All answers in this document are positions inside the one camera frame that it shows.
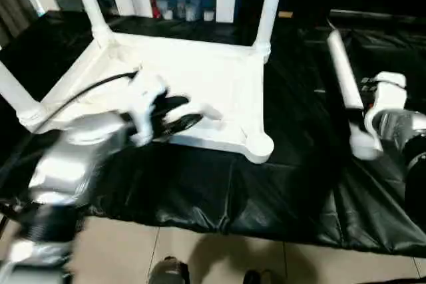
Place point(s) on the white plastic table leg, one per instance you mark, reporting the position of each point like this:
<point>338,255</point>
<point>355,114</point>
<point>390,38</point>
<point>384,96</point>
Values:
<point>16,94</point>
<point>344,68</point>
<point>90,1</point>
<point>271,4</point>

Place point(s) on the white plastic table top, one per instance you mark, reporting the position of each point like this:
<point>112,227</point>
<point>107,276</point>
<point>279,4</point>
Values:
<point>199,74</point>

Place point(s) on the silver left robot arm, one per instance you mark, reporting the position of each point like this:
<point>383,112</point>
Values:
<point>83,151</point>

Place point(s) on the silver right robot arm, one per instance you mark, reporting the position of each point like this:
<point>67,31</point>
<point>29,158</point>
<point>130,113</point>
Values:
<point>399,124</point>

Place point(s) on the black cloth mat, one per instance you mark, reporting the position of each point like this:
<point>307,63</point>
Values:
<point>233,191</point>

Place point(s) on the red bottle in cabinet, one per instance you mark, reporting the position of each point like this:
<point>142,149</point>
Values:
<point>155,8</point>

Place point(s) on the small tan label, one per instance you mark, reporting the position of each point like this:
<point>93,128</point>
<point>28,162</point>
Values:
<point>285,14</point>

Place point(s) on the dark round robot part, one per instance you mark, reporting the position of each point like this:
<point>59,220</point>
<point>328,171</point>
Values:
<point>256,278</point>
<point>169,272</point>

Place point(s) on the grey curtain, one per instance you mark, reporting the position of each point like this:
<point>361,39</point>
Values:
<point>13,1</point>

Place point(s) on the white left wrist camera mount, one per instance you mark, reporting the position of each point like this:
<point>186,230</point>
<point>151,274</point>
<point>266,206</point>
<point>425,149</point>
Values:
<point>146,97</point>

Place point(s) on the dark metal rail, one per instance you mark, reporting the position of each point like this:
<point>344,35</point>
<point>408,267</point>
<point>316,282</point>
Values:
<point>376,14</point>

